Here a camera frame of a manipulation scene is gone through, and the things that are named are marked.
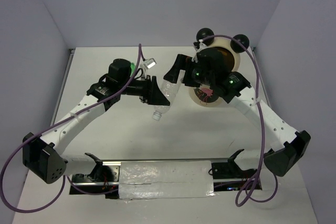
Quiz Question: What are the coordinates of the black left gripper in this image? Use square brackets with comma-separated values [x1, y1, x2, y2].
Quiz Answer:
[119, 75, 171, 106]

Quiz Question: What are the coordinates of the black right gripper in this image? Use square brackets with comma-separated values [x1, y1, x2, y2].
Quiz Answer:
[163, 54, 213, 88]

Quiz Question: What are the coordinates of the green plastic bottle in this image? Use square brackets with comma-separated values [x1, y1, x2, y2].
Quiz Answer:
[131, 62, 136, 74]

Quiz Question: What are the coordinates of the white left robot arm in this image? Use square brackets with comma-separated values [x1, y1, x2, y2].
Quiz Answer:
[23, 59, 170, 184]

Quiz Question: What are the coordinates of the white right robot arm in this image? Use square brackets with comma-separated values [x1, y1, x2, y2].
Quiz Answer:
[163, 48, 311, 177]

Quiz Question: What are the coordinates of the cream bin with black ears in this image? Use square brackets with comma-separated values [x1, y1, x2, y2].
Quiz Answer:
[188, 28, 244, 108]

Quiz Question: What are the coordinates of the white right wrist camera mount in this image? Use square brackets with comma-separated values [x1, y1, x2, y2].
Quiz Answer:
[192, 39, 211, 63]

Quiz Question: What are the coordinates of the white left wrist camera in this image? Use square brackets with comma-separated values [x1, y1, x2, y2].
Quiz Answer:
[141, 58, 156, 78]

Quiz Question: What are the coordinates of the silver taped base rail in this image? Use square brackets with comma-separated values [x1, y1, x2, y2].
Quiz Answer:
[70, 157, 257, 200]

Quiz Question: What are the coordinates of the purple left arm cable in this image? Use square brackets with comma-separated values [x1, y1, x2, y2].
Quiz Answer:
[0, 43, 145, 213]

